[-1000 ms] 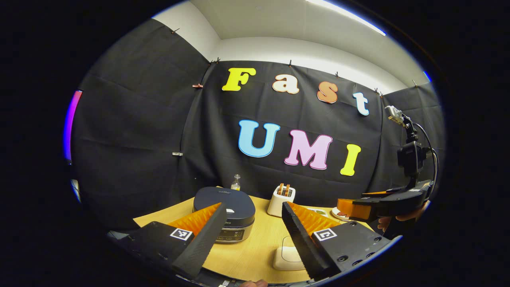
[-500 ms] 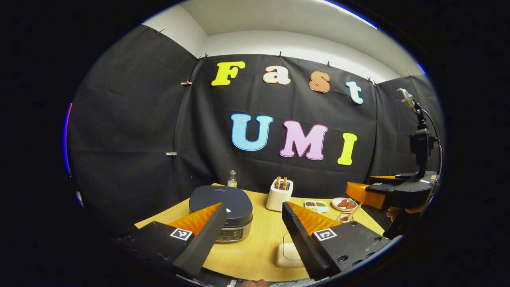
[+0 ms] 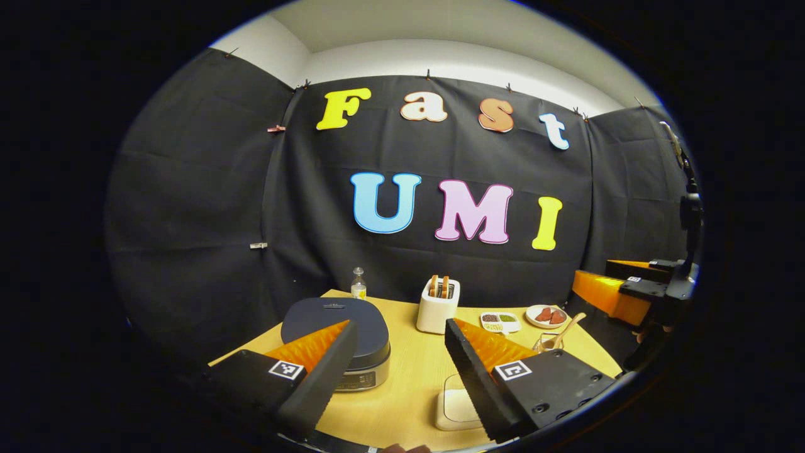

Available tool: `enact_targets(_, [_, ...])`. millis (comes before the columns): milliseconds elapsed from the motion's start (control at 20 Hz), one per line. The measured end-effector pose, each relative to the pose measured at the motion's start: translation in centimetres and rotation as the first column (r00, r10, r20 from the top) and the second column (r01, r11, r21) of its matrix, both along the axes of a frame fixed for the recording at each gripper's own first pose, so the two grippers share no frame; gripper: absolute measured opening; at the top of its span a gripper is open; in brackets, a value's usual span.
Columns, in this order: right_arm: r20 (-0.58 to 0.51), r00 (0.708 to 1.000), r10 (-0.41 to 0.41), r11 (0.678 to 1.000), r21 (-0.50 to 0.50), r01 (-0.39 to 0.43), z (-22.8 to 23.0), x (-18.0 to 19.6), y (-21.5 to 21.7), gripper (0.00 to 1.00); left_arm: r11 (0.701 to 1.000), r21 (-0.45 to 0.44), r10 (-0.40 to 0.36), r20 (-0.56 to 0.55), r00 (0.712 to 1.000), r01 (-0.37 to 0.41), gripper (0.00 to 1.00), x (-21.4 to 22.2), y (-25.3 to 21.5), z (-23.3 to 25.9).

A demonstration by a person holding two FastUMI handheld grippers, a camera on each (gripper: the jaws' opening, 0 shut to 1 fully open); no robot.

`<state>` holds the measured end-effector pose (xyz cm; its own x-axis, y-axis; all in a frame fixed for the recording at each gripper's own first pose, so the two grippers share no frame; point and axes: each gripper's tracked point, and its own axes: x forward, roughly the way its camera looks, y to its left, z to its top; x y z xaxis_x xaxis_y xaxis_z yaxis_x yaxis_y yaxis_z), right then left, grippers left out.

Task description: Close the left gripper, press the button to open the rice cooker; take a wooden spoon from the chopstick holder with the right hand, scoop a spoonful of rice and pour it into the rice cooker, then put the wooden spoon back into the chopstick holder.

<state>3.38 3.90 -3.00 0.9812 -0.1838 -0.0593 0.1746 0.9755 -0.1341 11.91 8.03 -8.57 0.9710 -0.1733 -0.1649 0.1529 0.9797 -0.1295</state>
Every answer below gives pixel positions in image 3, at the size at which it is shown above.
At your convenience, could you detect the dark rice cooker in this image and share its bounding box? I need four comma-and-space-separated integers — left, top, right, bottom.
280, 297, 391, 393

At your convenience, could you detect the black backdrop cloth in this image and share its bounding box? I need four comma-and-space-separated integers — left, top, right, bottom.
106, 49, 692, 372

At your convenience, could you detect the white divided seasoning dish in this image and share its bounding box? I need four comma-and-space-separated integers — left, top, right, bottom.
479, 311, 522, 333

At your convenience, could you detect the clear tray of rice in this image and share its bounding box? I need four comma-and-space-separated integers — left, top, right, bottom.
435, 374, 486, 432

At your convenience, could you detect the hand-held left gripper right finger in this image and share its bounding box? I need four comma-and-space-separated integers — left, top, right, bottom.
444, 318, 617, 444

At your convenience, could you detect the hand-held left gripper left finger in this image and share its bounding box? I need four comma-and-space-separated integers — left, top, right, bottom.
204, 320, 359, 436

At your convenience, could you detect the white plate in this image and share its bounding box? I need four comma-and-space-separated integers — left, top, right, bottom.
525, 304, 570, 330

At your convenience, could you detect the white toaster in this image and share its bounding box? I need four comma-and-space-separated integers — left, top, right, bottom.
416, 277, 462, 335

